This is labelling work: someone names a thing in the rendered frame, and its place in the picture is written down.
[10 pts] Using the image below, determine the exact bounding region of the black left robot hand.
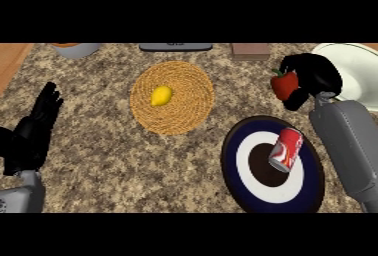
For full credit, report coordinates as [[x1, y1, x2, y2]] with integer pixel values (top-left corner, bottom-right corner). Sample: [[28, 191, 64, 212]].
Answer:
[[0, 81, 65, 177]]

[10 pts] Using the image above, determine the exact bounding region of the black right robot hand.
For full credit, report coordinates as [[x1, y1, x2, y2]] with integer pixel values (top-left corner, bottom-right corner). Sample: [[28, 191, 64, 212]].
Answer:
[[278, 52, 344, 112]]

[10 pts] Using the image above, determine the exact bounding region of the red bell pepper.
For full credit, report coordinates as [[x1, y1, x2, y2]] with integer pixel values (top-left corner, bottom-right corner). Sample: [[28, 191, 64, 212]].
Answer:
[[269, 68, 302, 102]]

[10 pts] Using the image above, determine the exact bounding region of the white bowl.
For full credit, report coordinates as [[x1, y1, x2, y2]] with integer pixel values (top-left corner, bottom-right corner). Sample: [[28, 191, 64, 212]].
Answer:
[[310, 43, 378, 113]]

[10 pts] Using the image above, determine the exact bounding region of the navy and white plate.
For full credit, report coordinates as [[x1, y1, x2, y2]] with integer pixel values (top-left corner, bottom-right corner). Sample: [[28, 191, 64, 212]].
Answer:
[[220, 115, 327, 214]]

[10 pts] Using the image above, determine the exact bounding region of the brown wooden block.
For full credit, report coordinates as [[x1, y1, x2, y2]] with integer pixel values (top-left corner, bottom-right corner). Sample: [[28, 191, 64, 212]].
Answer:
[[231, 43, 272, 61]]

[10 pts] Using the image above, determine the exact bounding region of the red and white can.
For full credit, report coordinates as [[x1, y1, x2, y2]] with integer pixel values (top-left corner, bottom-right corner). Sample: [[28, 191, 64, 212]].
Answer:
[[268, 126, 306, 174]]

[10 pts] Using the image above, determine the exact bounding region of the grey pot with orange contents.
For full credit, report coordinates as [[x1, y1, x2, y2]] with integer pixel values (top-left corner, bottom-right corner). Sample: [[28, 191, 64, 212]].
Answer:
[[50, 43, 104, 60]]

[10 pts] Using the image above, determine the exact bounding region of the yellow lemon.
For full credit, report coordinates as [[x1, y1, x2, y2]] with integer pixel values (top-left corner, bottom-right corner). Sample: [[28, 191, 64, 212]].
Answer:
[[149, 85, 175, 108]]

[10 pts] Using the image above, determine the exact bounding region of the dark grey flat appliance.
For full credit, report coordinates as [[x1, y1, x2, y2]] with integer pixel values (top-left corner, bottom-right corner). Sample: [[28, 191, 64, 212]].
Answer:
[[138, 43, 214, 53]]

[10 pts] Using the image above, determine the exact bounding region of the woven wicker placemat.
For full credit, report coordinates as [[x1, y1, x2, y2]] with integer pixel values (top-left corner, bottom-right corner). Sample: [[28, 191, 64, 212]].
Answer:
[[129, 60, 217, 136]]

